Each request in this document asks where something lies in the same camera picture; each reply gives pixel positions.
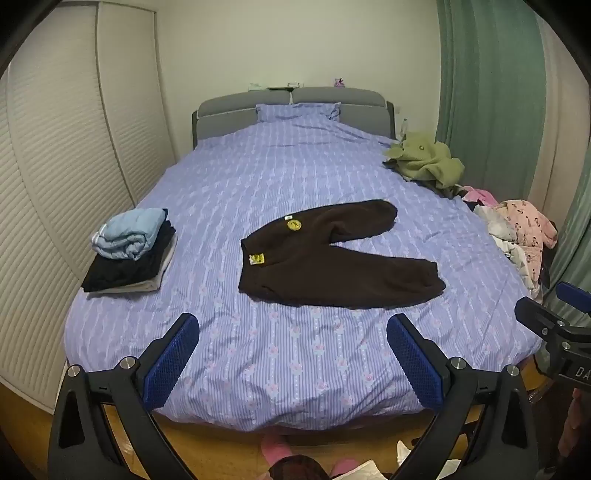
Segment pink patterned clothes pile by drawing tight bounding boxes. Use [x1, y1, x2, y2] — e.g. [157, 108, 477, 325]
[474, 205, 542, 297]

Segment dark brown fleece pants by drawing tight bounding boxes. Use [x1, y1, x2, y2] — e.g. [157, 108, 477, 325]
[239, 199, 446, 310]

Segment black folded garment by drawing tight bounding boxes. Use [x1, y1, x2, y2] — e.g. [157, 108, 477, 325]
[82, 220, 177, 292]

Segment pink patterned garment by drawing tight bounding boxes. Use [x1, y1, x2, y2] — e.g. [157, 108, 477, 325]
[493, 199, 558, 283]

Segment person's right forearm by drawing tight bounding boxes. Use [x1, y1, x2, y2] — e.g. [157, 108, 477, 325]
[558, 387, 591, 462]

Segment green curtain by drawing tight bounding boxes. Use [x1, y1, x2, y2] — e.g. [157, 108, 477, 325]
[435, 0, 591, 315]

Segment purple striped pillow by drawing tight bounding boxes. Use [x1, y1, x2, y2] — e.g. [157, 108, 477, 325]
[255, 102, 341, 123]

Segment olive green jacket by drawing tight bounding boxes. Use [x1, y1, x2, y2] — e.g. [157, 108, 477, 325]
[383, 131, 465, 189]

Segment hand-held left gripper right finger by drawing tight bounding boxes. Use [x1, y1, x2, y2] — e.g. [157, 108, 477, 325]
[386, 313, 539, 480]

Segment magenta garment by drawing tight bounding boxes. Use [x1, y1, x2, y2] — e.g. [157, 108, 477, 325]
[462, 185, 499, 206]

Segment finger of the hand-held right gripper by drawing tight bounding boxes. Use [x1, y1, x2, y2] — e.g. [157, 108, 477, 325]
[556, 282, 591, 320]
[515, 296, 591, 345]

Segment white louvered wardrobe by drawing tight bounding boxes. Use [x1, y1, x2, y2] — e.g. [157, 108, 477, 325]
[0, 0, 181, 415]

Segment purple striped bed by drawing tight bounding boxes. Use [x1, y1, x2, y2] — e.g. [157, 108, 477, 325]
[62, 102, 544, 432]

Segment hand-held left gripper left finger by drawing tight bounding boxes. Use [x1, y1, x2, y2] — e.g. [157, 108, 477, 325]
[47, 312, 208, 480]

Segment grey upholstered headboard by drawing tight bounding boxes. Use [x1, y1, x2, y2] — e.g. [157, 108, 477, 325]
[192, 87, 397, 149]

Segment light blue folded garment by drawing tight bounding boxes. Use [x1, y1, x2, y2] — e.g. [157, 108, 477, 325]
[91, 208, 169, 262]

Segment grey folded garment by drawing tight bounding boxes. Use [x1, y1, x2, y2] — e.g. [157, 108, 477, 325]
[88, 232, 179, 295]

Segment white paper sheet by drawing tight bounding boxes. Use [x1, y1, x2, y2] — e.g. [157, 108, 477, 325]
[342, 460, 384, 480]

